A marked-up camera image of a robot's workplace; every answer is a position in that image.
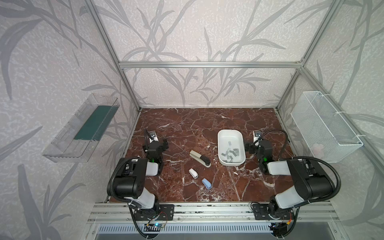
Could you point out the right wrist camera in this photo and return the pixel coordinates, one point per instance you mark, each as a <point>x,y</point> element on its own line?
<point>257,135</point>

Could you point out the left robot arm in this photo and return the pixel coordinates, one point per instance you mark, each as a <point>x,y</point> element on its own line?
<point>127,183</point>

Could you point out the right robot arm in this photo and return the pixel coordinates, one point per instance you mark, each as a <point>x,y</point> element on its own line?
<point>314,180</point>

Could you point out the white oval tray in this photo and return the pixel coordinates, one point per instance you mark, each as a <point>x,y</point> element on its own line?
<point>237,138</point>

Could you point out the white wire mesh basket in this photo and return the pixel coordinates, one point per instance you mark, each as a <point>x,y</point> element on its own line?
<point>327,134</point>

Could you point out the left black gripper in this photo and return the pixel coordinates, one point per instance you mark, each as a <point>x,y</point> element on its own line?
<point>151,144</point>

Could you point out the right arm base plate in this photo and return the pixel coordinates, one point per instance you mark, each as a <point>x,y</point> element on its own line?
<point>269,212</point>

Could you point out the staple strips in tray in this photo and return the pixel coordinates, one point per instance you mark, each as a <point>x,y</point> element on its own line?
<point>230,153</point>

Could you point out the small white stapler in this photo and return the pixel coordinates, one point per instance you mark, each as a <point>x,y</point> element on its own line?
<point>193,173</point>

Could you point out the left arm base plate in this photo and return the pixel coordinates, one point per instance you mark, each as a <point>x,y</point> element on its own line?
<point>162,212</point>

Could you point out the large beige black stapler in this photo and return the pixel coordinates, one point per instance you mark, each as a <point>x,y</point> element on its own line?
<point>205,161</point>

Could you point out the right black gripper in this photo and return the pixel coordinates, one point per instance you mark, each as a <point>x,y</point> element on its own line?
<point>253,146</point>

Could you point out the aluminium front rail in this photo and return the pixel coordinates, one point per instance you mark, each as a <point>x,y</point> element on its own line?
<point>208,212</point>

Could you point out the clear acrylic wall shelf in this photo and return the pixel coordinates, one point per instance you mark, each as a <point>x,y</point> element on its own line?
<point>79,138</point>

